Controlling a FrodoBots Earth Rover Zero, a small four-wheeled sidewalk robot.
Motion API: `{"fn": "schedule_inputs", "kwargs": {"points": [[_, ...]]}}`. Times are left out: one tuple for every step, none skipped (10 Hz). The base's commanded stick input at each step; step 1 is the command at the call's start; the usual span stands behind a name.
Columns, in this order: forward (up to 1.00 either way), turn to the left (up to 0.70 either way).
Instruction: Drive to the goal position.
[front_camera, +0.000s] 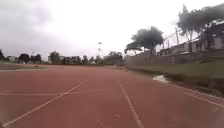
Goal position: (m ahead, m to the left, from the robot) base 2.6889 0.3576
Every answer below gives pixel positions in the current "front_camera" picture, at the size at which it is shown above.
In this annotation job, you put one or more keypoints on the distant low building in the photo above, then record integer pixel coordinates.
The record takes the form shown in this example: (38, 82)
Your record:
(112, 60)

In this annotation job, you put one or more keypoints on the floodlight pole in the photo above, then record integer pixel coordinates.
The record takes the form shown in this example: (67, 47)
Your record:
(99, 53)

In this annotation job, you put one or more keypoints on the red running track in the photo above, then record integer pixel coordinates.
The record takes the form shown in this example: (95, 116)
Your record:
(100, 100)

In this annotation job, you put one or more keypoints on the flat-topped tree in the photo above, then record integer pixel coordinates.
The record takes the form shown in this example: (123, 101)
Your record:
(146, 38)

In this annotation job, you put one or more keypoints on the puddle of water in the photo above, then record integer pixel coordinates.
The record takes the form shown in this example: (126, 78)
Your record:
(161, 79)

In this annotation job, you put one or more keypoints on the row of distant trees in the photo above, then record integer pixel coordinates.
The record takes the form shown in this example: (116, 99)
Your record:
(54, 58)

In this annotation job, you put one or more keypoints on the utility pole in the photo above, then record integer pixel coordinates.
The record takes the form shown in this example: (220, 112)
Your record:
(177, 36)

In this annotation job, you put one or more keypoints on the white lane lines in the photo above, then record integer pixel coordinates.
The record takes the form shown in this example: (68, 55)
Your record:
(43, 105)

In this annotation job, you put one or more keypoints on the grass strip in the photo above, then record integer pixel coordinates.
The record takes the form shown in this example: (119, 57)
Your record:
(193, 69)

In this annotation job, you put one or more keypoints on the tall dark tree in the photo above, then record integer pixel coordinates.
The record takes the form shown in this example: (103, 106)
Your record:
(196, 18)

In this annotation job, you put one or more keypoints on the grass field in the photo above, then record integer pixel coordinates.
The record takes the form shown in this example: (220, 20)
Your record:
(13, 66)

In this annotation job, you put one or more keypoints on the grey boundary wall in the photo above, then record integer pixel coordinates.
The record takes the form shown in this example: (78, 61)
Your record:
(156, 60)

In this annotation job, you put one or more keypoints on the building behind wall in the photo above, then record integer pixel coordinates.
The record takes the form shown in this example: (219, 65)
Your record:
(186, 47)

